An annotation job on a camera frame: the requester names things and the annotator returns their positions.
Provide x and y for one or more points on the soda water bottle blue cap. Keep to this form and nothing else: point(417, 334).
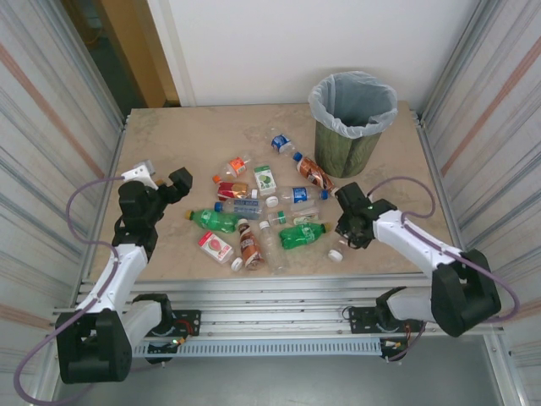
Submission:
point(245, 207)

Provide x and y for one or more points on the brown Nescafe coffee bottle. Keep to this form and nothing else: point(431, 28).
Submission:
point(315, 173)
point(250, 249)

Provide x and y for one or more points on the wooden door frame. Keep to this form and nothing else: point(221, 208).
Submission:
point(139, 34)

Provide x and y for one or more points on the red gold label bottle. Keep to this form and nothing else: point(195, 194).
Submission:
point(230, 190)

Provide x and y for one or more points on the striped metal enclosure panel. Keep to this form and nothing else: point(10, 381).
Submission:
point(498, 127)
point(42, 127)

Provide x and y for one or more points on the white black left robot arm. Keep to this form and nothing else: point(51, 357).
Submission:
point(122, 270)

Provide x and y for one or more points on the green bottle yellow cap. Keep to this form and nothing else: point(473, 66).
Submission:
point(211, 219)
point(300, 236)

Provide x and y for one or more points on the crushed bottle tan label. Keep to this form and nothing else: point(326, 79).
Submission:
point(306, 219)

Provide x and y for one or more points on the aluminium rail frame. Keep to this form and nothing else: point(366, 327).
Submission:
point(274, 296)

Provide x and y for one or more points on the green bin with plastic liner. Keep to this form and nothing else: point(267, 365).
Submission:
point(359, 97)

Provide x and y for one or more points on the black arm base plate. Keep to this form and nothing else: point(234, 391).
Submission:
point(188, 321)
point(363, 319)

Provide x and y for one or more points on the clear unlabelled bottle white cap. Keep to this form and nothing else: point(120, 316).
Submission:
point(274, 254)

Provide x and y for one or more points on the orange label orange cap bottle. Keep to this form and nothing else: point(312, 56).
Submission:
point(236, 166)

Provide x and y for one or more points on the crushed Pepsi label bottle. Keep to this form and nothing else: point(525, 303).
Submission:
point(279, 143)

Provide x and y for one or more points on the green round waste bin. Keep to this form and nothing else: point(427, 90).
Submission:
point(338, 152)

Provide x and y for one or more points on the clear crushed bottle white cap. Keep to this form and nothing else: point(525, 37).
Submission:
point(336, 254)

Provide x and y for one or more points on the pink label square bottle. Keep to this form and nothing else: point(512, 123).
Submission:
point(213, 245)

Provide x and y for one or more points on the clear bottle blue label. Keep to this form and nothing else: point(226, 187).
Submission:
point(300, 193)

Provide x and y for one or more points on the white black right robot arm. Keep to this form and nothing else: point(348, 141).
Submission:
point(406, 237)

